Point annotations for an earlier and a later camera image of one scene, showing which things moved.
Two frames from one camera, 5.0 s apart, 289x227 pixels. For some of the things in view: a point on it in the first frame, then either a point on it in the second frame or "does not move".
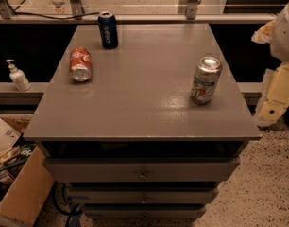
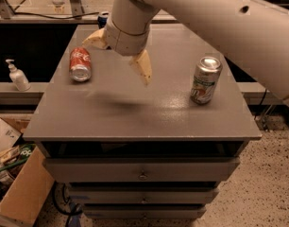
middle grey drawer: [143, 195] does not move
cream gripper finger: [263, 35] -> [121, 43]
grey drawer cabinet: [130, 142] does not move
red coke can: [80, 64] does not move
